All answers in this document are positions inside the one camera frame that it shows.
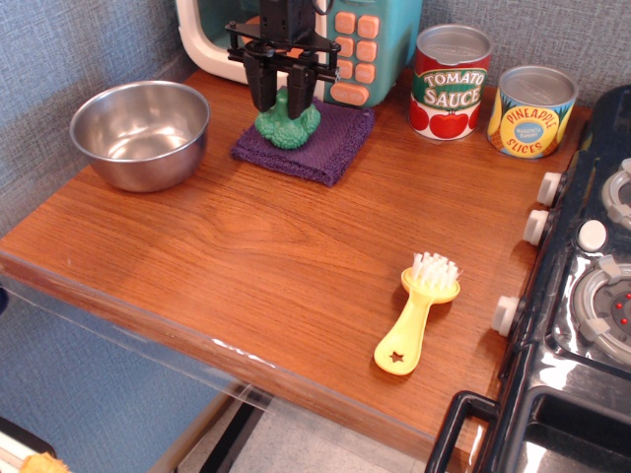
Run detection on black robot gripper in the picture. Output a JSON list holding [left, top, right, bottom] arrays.
[[225, 1, 341, 120]]

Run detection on green toy broccoli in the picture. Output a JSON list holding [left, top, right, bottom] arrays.
[[254, 88, 321, 150]]

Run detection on purple folded towel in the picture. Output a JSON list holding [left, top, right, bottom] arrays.
[[231, 99, 376, 187]]

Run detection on toy microwave teal and white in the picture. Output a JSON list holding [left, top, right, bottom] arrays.
[[175, 0, 422, 107]]

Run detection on stainless steel bowl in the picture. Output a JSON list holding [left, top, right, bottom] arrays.
[[69, 81, 211, 193]]

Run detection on tomato sauce can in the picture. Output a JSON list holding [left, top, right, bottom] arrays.
[[408, 24, 493, 141]]

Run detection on pineapple slices can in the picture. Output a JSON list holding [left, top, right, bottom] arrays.
[[487, 65, 579, 159]]

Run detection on yellow toy brush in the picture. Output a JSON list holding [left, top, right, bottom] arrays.
[[374, 252, 460, 375]]

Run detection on grey stove knob upper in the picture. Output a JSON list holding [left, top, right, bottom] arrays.
[[536, 172, 563, 207]]

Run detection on grey stove knob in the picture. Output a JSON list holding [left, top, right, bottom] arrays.
[[523, 210, 549, 246], [536, 172, 563, 207], [491, 296, 520, 337]]

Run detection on grey stove knob middle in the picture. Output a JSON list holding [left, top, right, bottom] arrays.
[[523, 210, 549, 246]]

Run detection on grey stove knob lower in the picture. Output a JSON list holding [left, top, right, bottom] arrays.
[[491, 296, 520, 337]]

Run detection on black toy stove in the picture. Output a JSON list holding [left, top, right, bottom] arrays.
[[426, 86, 630, 472]]

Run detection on orange plush object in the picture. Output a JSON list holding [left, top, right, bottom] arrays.
[[19, 452, 70, 473]]

